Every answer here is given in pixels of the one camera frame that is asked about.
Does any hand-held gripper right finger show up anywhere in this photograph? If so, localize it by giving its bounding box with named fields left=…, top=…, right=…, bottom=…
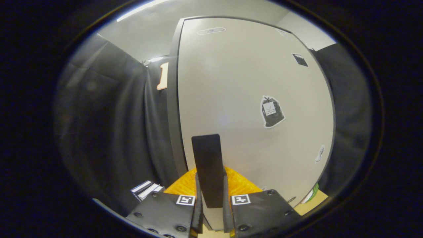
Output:
left=222, top=166, right=302, bottom=238

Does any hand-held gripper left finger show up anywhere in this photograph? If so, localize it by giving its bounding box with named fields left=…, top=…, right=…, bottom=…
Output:
left=126, top=167, right=204, bottom=238

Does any black door handle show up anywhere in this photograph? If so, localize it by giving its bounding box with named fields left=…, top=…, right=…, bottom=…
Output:
left=191, top=134, right=227, bottom=209

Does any grey shoe cabinet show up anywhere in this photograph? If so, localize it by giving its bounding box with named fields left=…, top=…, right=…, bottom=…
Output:
left=166, top=15, right=337, bottom=212

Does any white shoe cabinet door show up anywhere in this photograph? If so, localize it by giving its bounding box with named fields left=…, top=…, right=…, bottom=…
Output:
left=177, top=16, right=336, bottom=231

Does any white book with grey picture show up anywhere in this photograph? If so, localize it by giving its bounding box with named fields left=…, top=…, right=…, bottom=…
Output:
left=131, top=180, right=166, bottom=201

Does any watermelon print plush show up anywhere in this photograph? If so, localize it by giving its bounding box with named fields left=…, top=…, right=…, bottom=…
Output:
left=300, top=183, right=320, bottom=204

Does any ceiling light strip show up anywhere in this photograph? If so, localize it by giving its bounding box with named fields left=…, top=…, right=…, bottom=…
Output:
left=116, top=0, right=171, bottom=22

